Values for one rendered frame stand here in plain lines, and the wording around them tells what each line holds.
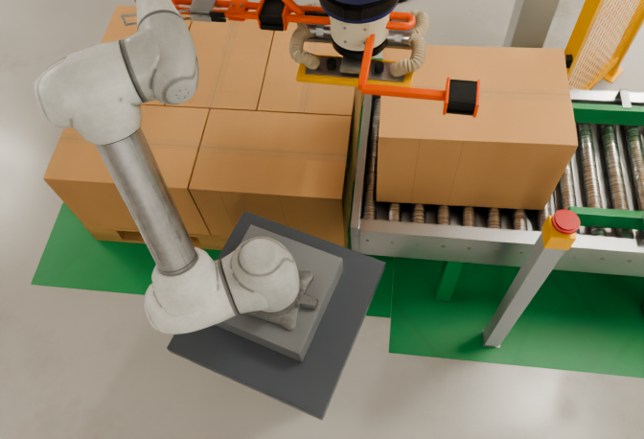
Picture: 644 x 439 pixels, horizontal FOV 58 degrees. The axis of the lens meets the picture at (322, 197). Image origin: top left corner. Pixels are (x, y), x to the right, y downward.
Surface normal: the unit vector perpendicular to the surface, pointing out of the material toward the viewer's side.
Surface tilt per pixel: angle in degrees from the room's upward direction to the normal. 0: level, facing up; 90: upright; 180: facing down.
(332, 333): 0
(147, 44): 11
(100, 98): 68
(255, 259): 6
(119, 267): 0
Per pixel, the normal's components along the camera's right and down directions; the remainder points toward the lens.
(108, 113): 0.39, 0.56
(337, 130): -0.06, -0.51
